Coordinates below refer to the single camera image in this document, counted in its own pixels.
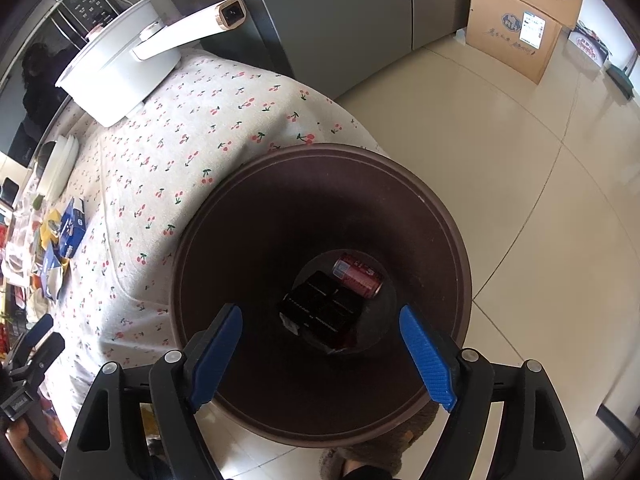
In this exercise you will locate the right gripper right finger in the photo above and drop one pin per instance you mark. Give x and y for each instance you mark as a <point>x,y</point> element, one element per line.
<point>534,439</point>

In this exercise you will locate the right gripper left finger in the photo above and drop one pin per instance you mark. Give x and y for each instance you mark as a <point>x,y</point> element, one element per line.
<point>108,440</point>

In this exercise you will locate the blue white packaging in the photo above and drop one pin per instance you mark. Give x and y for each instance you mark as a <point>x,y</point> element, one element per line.
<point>52,273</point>

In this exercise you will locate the blue white milk carton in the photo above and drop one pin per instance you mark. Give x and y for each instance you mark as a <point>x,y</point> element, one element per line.
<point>73,228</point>

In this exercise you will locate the small red milk can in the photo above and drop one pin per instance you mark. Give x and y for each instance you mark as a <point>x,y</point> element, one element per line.
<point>358,276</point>

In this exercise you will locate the brown round trash bin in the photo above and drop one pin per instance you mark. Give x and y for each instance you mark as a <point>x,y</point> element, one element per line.
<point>316,363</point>

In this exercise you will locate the cherry print tablecloth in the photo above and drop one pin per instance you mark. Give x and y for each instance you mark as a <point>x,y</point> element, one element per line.
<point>141,182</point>

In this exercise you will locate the white stacked bowls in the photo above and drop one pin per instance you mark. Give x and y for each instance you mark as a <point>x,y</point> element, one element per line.
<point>59,166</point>

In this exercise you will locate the black microwave oven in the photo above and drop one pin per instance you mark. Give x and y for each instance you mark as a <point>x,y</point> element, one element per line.
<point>29,97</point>

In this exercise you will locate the white electric cooking pot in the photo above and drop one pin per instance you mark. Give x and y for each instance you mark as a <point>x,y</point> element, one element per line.
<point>126,60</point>

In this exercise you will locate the grey refrigerator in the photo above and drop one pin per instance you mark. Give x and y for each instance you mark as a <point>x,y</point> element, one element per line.
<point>332,45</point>

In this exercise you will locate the cardboard box lower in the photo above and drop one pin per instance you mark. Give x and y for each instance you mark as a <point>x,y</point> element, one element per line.
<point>514,33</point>

